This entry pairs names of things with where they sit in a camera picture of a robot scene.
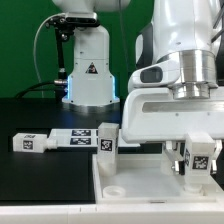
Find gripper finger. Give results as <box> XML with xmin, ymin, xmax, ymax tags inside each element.
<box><xmin>211</xmin><ymin>140</ymin><xmax>223</xmax><ymax>175</ymax></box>
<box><xmin>164</xmin><ymin>141</ymin><xmax>185</xmax><ymax>175</ymax></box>

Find black camera stand pole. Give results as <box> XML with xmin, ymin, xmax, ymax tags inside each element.
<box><xmin>55</xmin><ymin>29</ymin><xmax>68</xmax><ymax>101</ymax></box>

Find black camera on stand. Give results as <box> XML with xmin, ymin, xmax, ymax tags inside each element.
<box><xmin>46</xmin><ymin>12</ymin><xmax>100</xmax><ymax>28</ymax></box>

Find white square tabletop tray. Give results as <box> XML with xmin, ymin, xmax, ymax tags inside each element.
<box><xmin>92</xmin><ymin>154</ymin><xmax>224</xmax><ymax>204</ymax></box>

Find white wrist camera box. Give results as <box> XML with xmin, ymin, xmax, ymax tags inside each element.
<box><xmin>128</xmin><ymin>60</ymin><xmax>180</xmax><ymax>92</ymax></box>

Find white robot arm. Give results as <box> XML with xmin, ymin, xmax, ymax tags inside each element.
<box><xmin>122</xmin><ymin>0</ymin><xmax>224</xmax><ymax>176</ymax></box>

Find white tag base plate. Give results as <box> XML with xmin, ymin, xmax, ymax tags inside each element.
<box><xmin>49</xmin><ymin>129</ymin><xmax>139</xmax><ymax>149</ymax></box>

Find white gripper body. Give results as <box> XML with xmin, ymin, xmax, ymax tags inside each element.
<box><xmin>122</xmin><ymin>87</ymin><xmax>224</xmax><ymax>143</ymax></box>

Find black base cables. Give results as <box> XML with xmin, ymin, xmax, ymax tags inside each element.
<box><xmin>14</xmin><ymin>79</ymin><xmax>69</xmax><ymax>100</ymax></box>

